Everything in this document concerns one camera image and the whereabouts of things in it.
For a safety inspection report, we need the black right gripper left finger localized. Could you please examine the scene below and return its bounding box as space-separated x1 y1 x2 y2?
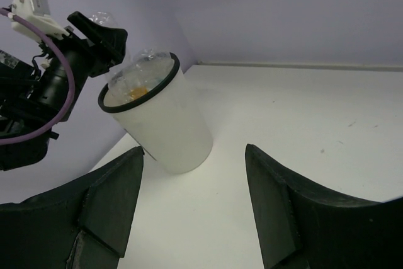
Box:
1 147 144 268

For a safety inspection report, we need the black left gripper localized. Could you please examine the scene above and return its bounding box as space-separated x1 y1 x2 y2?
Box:
31 11 128 121

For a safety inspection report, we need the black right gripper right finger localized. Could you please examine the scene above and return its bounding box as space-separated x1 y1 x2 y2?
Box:
245 144 402 268

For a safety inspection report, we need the clear unlabelled plastic bottle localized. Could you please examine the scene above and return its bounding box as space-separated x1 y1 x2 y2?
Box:
89 11 158 103

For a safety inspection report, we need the green-white label clear bottle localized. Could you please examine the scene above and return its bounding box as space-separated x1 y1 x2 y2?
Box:
134 49 174 90

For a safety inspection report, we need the orange-label bottle yellow cap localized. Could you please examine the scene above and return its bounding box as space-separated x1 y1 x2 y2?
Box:
128 86 148 101

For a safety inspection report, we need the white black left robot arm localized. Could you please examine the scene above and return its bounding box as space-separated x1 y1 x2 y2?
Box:
1 8 128 171

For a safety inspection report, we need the white bin with black rim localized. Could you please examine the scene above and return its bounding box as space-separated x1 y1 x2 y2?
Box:
98 54 213 174

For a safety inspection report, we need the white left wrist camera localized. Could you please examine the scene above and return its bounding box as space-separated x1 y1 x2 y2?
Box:
11 0 69 40

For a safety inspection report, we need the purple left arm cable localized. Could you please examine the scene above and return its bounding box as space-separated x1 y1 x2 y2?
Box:
0 7 76 146

